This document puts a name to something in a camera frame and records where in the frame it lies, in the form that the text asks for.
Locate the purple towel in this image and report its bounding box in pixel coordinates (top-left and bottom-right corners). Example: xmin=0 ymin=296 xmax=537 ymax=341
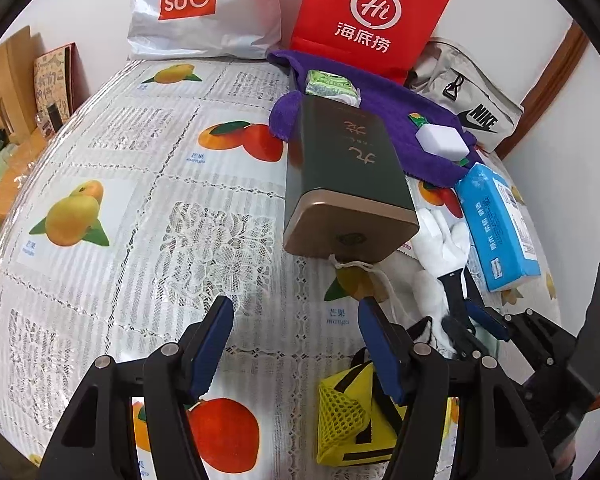
xmin=266 ymin=47 xmax=478 ymax=188

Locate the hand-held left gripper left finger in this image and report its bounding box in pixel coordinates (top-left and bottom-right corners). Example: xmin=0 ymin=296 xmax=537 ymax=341
xmin=40 ymin=295 xmax=235 ymax=480

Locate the blue tissue pack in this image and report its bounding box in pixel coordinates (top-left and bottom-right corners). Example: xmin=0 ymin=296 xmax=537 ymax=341
xmin=454 ymin=162 xmax=543 ymax=293

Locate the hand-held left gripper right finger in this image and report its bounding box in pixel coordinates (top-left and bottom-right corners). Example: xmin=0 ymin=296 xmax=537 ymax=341
xmin=357 ymin=297 xmax=563 ymax=480

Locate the red paper bag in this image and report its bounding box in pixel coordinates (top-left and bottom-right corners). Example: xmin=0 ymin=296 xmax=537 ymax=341
xmin=289 ymin=0 xmax=454 ymax=86

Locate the white glove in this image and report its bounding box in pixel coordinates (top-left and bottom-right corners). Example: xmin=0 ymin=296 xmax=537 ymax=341
xmin=411 ymin=208 xmax=475 ymax=281
xmin=411 ymin=270 xmax=453 ymax=348

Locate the yellow mesh pouch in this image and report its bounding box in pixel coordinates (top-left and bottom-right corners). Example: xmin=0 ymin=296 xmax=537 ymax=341
xmin=316 ymin=347 xmax=411 ymax=468

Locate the grey waist bag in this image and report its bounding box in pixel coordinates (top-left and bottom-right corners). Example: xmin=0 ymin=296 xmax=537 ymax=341
xmin=405 ymin=37 xmax=525 ymax=153

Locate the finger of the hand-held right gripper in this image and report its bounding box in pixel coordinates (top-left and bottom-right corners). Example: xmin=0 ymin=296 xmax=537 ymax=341
xmin=467 ymin=302 xmax=575 ymax=366
xmin=437 ymin=267 xmax=483 ymax=358

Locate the wooden door frame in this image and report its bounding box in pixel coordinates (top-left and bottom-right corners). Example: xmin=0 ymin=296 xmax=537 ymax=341
xmin=494 ymin=20 xmax=588 ymax=161

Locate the illustrated book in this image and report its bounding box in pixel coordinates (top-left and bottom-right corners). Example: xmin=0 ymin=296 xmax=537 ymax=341
xmin=32 ymin=44 xmax=88 ymax=133

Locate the wooden headboard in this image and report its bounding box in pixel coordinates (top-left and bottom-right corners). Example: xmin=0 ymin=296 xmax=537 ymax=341
xmin=0 ymin=25 xmax=38 ymax=136

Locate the white plastic shopping bag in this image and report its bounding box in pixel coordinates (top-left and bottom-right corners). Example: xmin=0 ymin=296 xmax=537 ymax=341
xmin=126 ymin=0 xmax=283 ymax=61

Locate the fruit print tablecloth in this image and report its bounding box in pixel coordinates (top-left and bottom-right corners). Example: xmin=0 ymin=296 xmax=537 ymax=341
xmin=0 ymin=57 xmax=560 ymax=480

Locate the dark green box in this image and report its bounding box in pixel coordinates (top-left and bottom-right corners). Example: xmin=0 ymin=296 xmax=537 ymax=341
xmin=282 ymin=92 xmax=421 ymax=318

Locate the small green tissue packet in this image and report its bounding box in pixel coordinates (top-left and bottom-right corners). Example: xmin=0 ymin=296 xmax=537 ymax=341
xmin=305 ymin=70 xmax=363 ymax=108

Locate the white packet with green label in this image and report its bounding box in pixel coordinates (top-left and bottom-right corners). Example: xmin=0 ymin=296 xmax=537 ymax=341
xmin=407 ymin=112 xmax=473 ymax=168

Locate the wooden nightstand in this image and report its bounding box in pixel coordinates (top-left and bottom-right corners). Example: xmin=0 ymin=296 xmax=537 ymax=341
xmin=0 ymin=130 xmax=51 ymax=223

